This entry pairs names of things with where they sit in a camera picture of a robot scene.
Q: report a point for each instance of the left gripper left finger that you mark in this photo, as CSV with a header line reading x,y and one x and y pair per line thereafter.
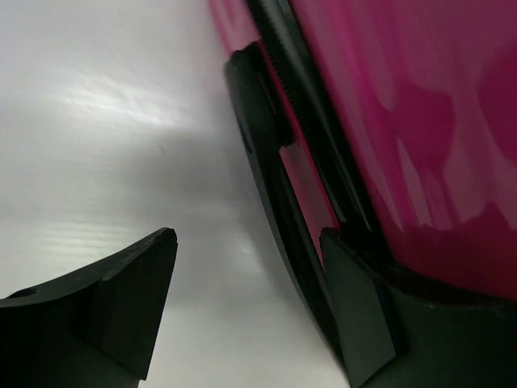
x,y
96,326

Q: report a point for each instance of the pink and teal suitcase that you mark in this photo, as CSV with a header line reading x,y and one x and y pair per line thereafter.
x,y
389,121

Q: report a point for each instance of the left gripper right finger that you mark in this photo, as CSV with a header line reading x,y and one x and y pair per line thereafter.
x,y
401,329

